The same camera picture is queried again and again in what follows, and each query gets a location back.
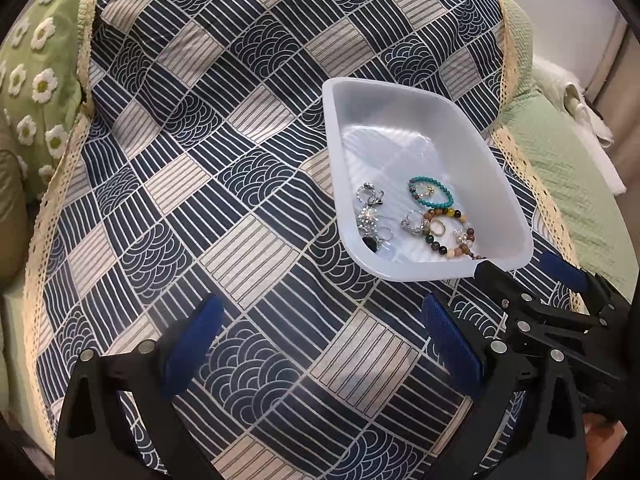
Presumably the green daisy pillow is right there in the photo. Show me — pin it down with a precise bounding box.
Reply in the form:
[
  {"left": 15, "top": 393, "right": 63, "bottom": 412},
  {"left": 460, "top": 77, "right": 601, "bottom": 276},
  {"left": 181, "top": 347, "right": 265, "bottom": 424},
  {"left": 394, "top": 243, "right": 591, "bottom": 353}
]
[{"left": 0, "top": 0, "right": 91, "bottom": 196}]

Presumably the blue patchwork blanket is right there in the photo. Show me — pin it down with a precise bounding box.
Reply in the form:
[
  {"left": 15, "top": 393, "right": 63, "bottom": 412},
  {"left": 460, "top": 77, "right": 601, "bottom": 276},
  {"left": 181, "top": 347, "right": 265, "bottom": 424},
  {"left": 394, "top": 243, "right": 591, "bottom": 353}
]
[{"left": 22, "top": 0, "right": 588, "bottom": 480}]

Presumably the silver rhinestone brooch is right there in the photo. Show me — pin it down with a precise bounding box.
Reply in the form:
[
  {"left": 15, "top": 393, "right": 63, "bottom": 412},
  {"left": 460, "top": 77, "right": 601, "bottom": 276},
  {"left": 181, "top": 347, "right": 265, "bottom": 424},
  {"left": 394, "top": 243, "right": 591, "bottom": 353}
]
[{"left": 356, "top": 182, "right": 386, "bottom": 236}]

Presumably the beige cushion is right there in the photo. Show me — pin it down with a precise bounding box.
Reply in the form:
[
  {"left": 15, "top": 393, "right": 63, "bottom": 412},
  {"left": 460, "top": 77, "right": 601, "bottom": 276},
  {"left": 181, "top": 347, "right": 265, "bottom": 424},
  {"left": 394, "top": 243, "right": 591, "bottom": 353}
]
[{"left": 0, "top": 110, "right": 31, "bottom": 291}]

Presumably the ornate silver ring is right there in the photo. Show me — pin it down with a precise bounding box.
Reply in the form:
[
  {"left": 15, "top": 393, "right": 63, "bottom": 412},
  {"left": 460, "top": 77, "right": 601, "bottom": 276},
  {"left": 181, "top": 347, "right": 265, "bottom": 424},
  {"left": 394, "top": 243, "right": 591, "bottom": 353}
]
[{"left": 400, "top": 210, "right": 426, "bottom": 235}]

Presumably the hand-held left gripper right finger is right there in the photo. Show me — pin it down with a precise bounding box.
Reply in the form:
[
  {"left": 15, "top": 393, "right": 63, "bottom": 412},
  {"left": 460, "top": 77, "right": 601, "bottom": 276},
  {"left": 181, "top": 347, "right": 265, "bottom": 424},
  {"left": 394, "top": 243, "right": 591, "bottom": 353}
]
[{"left": 421, "top": 291, "right": 588, "bottom": 480}]

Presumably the multicoloured bead bracelet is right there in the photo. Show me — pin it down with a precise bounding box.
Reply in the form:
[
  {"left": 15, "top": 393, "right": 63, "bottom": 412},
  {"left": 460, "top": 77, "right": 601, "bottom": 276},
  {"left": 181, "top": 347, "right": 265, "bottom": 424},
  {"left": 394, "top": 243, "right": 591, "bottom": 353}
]
[{"left": 421, "top": 206, "right": 488, "bottom": 262}]

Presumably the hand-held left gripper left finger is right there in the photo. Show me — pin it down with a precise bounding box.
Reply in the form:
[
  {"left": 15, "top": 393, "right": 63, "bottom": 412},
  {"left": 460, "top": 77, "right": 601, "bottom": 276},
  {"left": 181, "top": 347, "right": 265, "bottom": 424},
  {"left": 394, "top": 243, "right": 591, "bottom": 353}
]
[{"left": 54, "top": 294, "right": 226, "bottom": 480}]

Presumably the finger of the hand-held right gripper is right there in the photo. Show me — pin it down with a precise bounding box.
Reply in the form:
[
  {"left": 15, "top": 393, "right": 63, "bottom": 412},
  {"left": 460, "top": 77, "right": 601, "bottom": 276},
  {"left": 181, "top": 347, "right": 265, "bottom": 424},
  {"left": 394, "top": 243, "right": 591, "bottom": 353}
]
[
  {"left": 474, "top": 262, "right": 597, "bottom": 356},
  {"left": 541, "top": 252, "right": 632, "bottom": 322}
]

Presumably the white plastic tray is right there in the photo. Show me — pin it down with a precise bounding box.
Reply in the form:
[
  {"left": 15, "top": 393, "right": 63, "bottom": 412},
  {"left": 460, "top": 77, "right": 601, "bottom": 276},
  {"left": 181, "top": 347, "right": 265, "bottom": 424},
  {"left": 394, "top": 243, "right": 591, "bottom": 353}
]
[{"left": 321, "top": 77, "right": 535, "bottom": 282}]

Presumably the turquoise bead bracelet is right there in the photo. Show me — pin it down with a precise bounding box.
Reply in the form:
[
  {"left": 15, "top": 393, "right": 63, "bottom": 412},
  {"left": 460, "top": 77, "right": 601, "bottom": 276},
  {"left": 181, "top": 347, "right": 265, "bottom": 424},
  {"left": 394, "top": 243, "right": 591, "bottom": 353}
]
[{"left": 406, "top": 176, "right": 453, "bottom": 209}]

